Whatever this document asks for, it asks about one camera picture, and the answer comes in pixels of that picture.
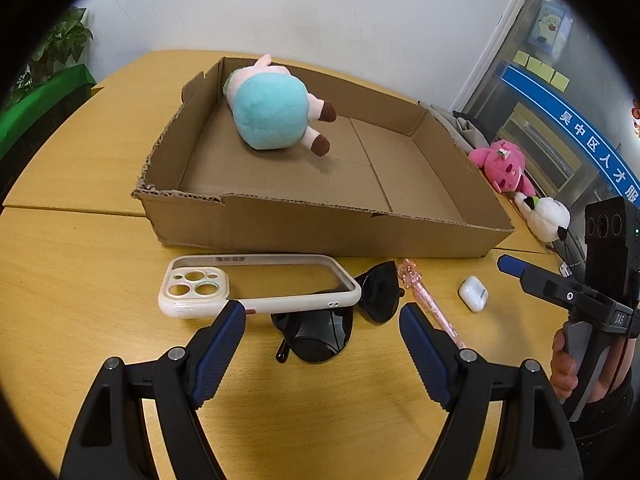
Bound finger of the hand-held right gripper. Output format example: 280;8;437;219
496;254;551;302

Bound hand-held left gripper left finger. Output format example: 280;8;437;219
59;299;248;480

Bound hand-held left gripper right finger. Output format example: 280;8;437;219
398;302;586;480

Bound white earbud case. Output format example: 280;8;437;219
458;276;489;313

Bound white phone case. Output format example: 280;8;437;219
158;254;362;320

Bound pink pen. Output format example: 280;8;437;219
397;258;467;351

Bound black sunglasses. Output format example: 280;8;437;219
270;260;407;365

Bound brown cardboard box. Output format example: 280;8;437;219
132;56;516;261

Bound person's right hand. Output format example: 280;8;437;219
551;327;581;403

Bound white plush toy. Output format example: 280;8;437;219
515;192;572;242

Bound wooden shelf unit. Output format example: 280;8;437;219
500;105;591;196

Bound grey cloth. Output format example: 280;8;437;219
430;102;493;153

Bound blue banner strip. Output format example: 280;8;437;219
501;62;640;211

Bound cartoon poster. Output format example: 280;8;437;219
526;0;573;58

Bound teal and pink plush toy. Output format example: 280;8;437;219
222;54;338;157

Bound green potted plant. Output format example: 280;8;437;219
15;6;94;96

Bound black cord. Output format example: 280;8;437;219
552;227;586;278

